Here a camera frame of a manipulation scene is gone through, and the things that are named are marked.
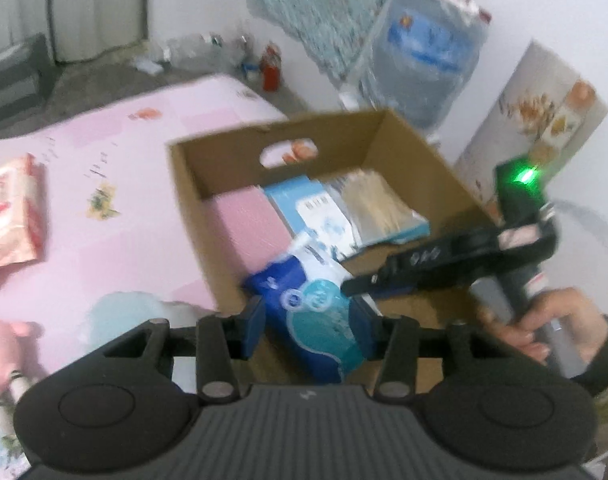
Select blue water jug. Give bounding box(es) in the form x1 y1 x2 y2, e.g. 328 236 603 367
356 0 490 133

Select brown cardboard box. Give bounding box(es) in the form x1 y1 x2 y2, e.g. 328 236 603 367
166 109 505 391

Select grey storage crate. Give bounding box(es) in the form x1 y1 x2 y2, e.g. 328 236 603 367
0 34 55 126

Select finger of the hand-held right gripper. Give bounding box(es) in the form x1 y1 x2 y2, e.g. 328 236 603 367
340 266 425 301

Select white blue mask box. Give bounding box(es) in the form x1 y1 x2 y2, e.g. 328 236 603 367
263 177 365 253

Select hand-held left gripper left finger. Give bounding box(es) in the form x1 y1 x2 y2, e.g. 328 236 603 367
101 295 267 405

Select white blue pad packet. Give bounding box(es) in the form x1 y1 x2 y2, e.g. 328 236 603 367
243 235 385 385

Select person's right hand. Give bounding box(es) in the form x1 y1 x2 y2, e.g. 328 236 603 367
476 287 608 366

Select white plastic bag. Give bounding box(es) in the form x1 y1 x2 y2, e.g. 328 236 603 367
81 291 222 396

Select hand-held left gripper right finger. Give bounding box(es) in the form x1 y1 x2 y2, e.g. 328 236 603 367
348 295 510 403

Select cotton swab bag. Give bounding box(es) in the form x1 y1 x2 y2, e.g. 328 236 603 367
326 170 431 248

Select red wet wipes pack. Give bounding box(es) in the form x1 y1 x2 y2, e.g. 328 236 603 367
0 154 49 273

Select teal floral cloth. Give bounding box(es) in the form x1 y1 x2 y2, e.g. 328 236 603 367
238 0 432 81

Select grey curtain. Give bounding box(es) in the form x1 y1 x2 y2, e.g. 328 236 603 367
0 0 150 66

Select red bottle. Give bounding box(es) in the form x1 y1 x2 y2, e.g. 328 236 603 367
261 44 283 92

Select floral patterned sheet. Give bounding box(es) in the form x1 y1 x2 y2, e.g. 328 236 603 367
454 40 608 241

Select clear plastic bottle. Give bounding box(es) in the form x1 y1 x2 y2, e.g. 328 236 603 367
166 34 220 67

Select pink foam pad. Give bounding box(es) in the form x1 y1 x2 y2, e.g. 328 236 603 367
204 186 297 281

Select person's right forearm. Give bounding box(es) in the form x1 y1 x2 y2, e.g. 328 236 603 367
581 315 608 401

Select pink patterned mat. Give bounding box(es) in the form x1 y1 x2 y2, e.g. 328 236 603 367
0 74 290 480

